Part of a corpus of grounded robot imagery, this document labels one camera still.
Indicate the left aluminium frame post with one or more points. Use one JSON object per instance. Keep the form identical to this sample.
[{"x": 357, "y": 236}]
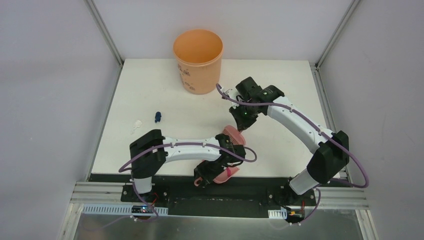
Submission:
[{"x": 97, "y": 18}]

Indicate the aluminium frame post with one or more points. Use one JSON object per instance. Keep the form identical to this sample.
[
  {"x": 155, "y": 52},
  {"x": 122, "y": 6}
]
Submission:
[
  {"x": 97, "y": 18},
  {"x": 337, "y": 32}
]

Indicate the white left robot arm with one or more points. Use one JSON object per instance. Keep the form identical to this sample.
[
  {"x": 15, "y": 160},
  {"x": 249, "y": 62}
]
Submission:
[{"x": 152, "y": 150}]

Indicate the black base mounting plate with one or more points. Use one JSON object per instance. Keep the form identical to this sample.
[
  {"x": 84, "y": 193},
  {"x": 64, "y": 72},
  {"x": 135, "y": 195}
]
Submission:
[{"x": 239, "y": 197}]

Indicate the pink plastic dustpan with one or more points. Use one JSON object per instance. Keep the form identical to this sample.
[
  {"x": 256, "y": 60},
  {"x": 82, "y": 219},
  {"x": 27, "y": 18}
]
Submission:
[{"x": 219, "y": 179}]

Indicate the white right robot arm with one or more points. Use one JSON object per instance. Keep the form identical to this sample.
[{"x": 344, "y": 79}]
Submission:
[{"x": 327, "y": 147}]

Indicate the magenta paper scrap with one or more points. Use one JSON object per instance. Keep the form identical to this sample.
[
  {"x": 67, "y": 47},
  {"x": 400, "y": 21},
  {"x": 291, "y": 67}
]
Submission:
[{"x": 228, "y": 172}]

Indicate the controller circuit board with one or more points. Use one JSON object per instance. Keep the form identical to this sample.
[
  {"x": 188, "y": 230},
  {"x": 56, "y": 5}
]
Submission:
[
  {"x": 141, "y": 210},
  {"x": 295, "y": 216}
]

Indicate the orange plastic bucket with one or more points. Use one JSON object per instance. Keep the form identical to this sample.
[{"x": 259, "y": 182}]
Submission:
[{"x": 199, "y": 53}]

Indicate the aluminium front rail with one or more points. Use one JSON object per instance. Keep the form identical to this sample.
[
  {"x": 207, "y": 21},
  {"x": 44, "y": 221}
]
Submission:
[{"x": 332, "y": 198}]

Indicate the white paper scrap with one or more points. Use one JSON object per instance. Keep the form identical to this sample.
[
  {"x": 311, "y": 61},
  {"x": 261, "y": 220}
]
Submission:
[{"x": 137, "y": 124}]

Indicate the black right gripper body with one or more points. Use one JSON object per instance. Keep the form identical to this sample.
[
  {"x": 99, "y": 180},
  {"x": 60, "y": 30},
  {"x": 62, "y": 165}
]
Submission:
[{"x": 245, "y": 114}]

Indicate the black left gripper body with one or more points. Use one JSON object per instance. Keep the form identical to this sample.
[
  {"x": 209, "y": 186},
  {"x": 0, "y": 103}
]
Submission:
[{"x": 209, "y": 171}]

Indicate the left controller circuit board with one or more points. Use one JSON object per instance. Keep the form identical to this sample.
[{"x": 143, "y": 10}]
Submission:
[{"x": 141, "y": 210}]

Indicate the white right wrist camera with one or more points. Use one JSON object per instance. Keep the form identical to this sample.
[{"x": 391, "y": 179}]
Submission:
[{"x": 233, "y": 94}]

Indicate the right aluminium frame post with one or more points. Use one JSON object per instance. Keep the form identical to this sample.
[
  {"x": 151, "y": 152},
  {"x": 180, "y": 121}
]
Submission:
[{"x": 337, "y": 32}]

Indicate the right controller circuit board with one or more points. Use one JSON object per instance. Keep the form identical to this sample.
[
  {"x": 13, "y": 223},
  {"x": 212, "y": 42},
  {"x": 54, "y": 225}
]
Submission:
[{"x": 295, "y": 216}]

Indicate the dark blue paper scrap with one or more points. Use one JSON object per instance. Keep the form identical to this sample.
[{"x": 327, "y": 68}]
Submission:
[{"x": 157, "y": 117}]

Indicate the pink hand brush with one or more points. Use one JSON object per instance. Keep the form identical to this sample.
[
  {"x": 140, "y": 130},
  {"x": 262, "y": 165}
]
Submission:
[{"x": 235, "y": 136}]

